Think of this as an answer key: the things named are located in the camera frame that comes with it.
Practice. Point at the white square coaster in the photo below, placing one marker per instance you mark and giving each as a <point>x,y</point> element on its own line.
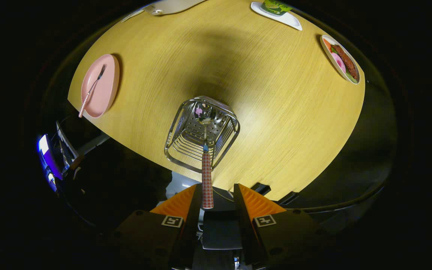
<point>287,20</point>

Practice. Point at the black table clamp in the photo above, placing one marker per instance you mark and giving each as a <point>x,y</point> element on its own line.
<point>261,188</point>

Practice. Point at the pink oval plate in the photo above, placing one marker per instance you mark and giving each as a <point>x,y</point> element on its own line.
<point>105,90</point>

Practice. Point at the computer monitor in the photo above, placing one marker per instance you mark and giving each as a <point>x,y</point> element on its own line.
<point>47,157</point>

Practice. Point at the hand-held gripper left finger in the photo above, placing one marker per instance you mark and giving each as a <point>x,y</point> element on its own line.
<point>192,228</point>

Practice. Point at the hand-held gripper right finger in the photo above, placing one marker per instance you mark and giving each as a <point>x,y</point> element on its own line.
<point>246,228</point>

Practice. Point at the grey metal stand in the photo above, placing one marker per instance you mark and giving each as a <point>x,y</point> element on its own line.
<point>68,148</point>

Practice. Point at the white toaster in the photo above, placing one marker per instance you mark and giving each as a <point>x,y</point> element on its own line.
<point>174,5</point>

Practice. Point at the oval plate with food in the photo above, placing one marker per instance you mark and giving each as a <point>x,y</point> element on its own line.
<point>345,62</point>

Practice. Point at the green label drink bottle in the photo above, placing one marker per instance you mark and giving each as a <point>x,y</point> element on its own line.
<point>276,7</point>

